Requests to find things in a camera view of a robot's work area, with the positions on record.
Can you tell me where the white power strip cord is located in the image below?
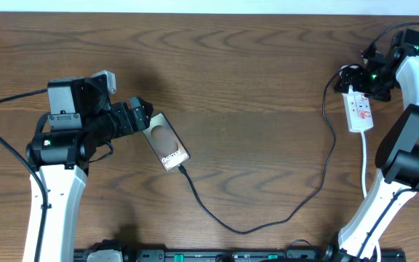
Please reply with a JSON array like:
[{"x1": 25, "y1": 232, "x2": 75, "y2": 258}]
[{"x1": 360, "y1": 131, "x2": 382, "y2": 262}]

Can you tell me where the Galaxy S25 Ultra smartphone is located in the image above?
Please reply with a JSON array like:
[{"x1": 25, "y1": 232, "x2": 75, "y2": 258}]
[{"x1": 143, "y1": 112, "x2": 191, "y2": 172}]

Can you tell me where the black USB charging cable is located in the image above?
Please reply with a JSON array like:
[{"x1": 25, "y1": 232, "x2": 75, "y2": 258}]
[{"x1": 177, "y1": 64, "x2": 363, "y2": 236}]

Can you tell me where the white power strip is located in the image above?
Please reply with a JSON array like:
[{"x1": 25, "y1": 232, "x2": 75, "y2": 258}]
[{"x1": 341, "y1": 65, "x2": 375, "y2": 133}]

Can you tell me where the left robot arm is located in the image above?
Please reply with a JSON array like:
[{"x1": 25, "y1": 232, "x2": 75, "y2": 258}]
[{"x1": 23, "y1": 71, "x2": 153, "y2": 261}]

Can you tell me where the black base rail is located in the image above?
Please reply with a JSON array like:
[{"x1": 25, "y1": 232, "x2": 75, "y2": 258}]
[{"x1": 73, "y1": 248, "x2": 407, "y2": 262}]

